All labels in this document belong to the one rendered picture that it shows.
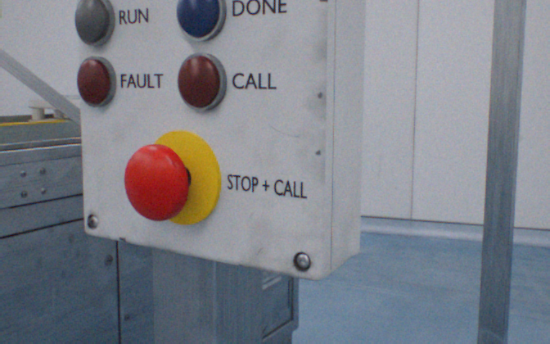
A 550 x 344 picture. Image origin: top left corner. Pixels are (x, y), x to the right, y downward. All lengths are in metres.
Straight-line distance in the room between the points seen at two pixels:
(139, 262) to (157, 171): 1.13
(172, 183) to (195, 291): 0.14
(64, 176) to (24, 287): 0.23
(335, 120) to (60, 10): 4.81
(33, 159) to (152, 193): 0.84
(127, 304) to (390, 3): 3.04
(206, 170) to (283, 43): 0.08
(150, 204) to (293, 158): 0.08
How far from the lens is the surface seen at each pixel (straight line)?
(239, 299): 0.43
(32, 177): 1.14
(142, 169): 0.30
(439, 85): 3.97
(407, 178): 4.03
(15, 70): 1.08
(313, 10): 0.28
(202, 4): 0.30
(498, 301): 1.51
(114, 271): 1.37
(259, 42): 0.29
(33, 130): 1.13
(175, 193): 0.29
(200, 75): 0.30
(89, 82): 0.36
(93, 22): 0.36
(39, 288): 1.25
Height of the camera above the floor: 1.00
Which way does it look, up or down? 7 degrees down
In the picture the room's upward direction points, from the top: straight up
